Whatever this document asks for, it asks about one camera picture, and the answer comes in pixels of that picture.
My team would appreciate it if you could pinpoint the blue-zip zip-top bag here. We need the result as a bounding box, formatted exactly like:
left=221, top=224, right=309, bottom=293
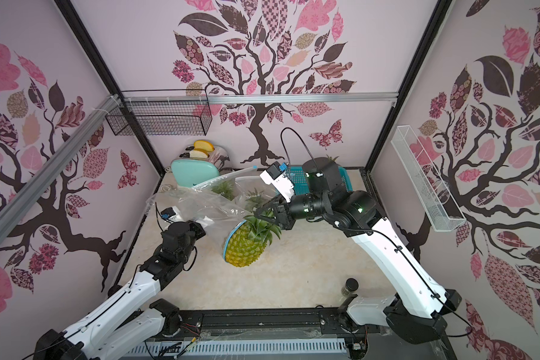
left=189, top=190, right=252, bottom=259

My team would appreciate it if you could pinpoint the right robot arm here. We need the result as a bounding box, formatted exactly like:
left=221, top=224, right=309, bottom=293
left=255, top=157, right=461, bottom=344

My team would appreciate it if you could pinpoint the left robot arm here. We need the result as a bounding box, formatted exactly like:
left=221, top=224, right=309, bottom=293
left=29, top=220, right=206, bottom=359

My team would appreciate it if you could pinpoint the teal plastic basket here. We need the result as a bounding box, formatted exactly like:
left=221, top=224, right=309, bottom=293
left=287, top=166, right=353, bottom=195

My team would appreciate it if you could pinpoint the mint green toaster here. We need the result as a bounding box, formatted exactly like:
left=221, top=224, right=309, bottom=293
left=170, top=158, right=220, bottom=188

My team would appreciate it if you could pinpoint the dark lidded spice jar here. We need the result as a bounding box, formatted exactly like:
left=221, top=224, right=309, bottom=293
left=341, top=277, right=359, bottom=297

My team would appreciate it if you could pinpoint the yellow bread slice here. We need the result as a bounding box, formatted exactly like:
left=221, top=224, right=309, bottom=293
left=193, top=140, right=215, bottom=153

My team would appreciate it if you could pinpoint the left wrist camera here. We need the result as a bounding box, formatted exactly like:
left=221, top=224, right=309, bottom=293
left=158, top=207, right=179, bottom=223

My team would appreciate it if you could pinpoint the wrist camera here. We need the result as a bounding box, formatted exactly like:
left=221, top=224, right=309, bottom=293
left=259, top=161, right=295, bottom=203
left=158, top=207, right=179, bottom=223

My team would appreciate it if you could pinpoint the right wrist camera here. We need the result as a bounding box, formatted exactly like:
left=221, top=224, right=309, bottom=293
left=259, top=161, right=295, bottom=203

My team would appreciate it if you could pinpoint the white slotted cable duct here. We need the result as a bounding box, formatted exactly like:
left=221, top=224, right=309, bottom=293
left=122, top=338, right=347, bottom=359

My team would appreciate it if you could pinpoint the black wire wall basket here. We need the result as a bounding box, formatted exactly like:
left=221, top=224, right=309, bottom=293
left=105, top=88, right=213, bottom=136

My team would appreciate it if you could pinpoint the clear acrylic wall shelf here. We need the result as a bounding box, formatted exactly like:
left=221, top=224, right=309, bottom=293
left=391, top=125, right=467, bottom=232

